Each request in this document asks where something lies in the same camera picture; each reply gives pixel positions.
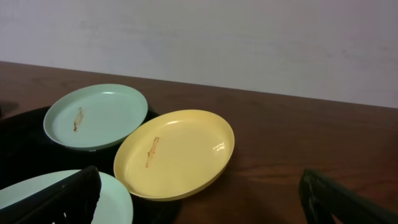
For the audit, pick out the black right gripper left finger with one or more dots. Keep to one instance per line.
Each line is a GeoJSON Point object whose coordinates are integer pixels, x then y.
{"type": "Point", "coordinates": [70, 200]}

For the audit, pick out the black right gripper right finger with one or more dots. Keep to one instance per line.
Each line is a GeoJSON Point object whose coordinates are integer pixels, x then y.
{"type": "Point", "coordinates": [323, 199]}

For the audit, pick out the light green plate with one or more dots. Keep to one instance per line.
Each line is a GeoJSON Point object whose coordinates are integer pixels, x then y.
{"type": "Point", "coordinates": [114, 205]}
{"type": "Point", "coordinates": [95, 117]}

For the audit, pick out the yellow plate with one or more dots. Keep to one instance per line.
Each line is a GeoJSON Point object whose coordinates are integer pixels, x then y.
{"type": "Point", "coordinates": [174, 155]}

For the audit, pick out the round black tray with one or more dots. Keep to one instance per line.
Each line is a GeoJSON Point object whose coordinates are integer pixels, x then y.
{"type": "Point", "coordinates": [26, 151]}

